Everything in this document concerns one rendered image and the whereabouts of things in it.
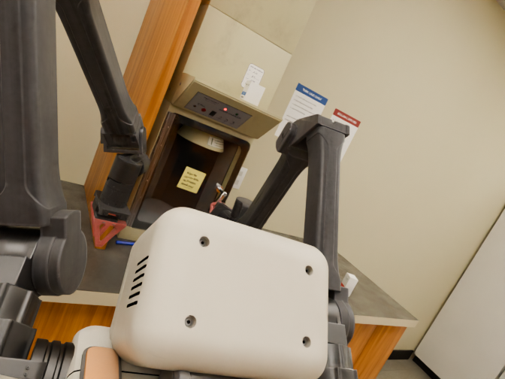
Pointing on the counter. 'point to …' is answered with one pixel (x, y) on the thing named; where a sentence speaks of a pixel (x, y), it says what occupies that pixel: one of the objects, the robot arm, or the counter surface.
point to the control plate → (217, 110)
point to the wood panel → (147, 77)
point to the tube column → (269, 18)
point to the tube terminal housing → (217, 73)
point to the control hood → (258, 128)
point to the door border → (151, 168)
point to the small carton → (252, 92)
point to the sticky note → (191, 180)
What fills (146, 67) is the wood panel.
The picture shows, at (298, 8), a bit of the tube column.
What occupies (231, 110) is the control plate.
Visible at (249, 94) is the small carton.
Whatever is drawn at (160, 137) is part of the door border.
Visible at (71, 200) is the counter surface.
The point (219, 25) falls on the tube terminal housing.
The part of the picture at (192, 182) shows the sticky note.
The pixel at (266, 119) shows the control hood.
